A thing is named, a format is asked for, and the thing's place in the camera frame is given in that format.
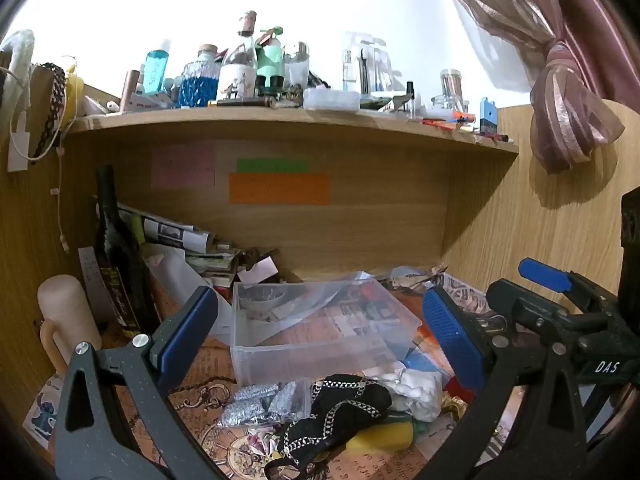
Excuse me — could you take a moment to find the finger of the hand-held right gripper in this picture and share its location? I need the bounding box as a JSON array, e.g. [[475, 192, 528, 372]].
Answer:
[[486, 279, 583, 358], [518, 258, 608, 313]]

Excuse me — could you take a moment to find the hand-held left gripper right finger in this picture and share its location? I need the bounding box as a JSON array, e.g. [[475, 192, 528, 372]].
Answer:
[[415, 285, 592, 480]]

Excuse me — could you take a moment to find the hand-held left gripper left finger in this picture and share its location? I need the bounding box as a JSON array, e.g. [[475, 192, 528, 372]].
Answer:
[[54, 286, 220, 480]]

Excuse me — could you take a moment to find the white soft cloth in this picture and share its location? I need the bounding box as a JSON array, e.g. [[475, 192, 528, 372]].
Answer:
[[389, 367, 447, 424]]

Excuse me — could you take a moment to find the black cloth with silver chain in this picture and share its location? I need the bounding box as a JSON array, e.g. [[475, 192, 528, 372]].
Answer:
[[263, 374, 394, 480]]

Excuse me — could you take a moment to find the clear plastic storage box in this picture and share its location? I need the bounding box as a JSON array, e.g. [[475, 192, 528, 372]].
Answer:
[[230, 271, 423, 389]]

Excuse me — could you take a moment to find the gold shiny cloth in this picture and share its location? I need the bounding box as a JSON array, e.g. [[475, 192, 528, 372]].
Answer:
[[439, 392, 472, 422]]

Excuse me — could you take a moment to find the patterned brown table mat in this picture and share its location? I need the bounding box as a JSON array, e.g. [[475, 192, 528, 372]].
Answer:
[[107, 272, 526, 480]]

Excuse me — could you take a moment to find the pale pink paper slip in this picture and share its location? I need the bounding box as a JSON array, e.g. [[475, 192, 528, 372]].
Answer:
[[236, 255, 280, 286]]

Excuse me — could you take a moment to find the rolled newspaper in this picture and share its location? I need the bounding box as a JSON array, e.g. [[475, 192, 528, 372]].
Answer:
[[116, 202, 217, 255]]

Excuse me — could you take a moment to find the dark wine bottle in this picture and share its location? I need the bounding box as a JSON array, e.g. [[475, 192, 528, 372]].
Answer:
[[94, 164, 162, 340]]

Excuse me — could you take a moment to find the silver glitter pouch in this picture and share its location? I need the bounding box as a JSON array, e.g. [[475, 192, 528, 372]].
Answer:
[[216, 378, 314, 429]]

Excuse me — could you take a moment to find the yellow sponge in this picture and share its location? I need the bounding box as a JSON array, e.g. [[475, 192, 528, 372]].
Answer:
[[346, 421, 417, 455]]

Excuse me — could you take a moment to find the pink sticky note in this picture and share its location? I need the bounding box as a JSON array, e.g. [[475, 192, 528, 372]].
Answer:
[[151, 144, 217, 190]]

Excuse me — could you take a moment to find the orange sticky note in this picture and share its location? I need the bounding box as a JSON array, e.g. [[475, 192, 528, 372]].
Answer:
[[228, 173, 332, 206]]

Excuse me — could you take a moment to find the small blue box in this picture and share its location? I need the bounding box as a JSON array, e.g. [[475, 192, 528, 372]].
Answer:
[[478, 97, 499, 134]]

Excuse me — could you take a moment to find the cartoon sticker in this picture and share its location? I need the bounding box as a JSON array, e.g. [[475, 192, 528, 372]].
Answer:
[[29, 379, 64, 445]]

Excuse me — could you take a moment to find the green sticky note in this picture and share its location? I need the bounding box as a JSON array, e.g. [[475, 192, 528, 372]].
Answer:
[[236, 158, 310, 174]]

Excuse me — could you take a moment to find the orange pen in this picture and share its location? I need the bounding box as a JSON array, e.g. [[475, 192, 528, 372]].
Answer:
[[421, 114, 477, 127]]

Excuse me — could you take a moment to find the pink striped curtain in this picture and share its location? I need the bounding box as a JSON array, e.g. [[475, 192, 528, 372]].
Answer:
[[429, 0, 640, 177]]

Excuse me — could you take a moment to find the glass jar with sticks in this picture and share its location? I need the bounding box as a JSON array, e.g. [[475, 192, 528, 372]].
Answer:
[[439, 68, 464, 100]]

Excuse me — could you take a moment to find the wooden shelf board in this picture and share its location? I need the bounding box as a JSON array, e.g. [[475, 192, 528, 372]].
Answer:
[[64, 106, 521, 157]]

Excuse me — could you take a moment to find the faceted glass bottle with cork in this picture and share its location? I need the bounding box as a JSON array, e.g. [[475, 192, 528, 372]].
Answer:
[[178, 43, 221, 109]]

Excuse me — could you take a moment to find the pink tube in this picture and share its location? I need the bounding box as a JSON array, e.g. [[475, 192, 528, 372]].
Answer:
[[121, 69, 144, 112]]

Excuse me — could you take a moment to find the white paper tag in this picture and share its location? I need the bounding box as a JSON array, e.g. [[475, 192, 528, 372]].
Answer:
[[7, 132, 31, 173]]

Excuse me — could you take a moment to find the blue liquid plastic bottle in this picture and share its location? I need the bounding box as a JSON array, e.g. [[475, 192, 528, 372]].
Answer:
[[144, 38, 172, 95]]

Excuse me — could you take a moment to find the tall clear bottle with cork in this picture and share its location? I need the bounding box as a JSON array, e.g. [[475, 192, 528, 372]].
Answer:
[[217, 10, 260, 104]]

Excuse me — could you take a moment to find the yellow plastic item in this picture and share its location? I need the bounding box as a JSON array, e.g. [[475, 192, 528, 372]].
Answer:
[[64, 62, 84, 122]]

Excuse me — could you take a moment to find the black lace band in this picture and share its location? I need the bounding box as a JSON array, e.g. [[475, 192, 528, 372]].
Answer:
[[32, 62, 69, 159]]

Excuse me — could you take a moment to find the small clear plastic case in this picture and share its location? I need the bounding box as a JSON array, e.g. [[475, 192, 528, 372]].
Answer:
[[302, 87, 361, 111]]

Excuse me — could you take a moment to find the mint green bottle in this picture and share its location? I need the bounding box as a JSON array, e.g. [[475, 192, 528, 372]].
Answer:
[[254, 25, 286, 99]]

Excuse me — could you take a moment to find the clear glass bottle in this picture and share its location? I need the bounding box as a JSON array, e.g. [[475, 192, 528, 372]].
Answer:
[[283, 41, 311, 92]]

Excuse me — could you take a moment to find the white fuzzy cloth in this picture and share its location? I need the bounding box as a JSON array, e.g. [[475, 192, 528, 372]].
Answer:
[[0, 29, 37, 117]]

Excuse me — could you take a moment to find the beige mug with handle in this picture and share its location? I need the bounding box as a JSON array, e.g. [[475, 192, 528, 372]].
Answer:
[[37, 274, 104, 377]]

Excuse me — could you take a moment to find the white cable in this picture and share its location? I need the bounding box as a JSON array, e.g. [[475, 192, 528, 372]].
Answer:
[[9, 55, 80, 253]]

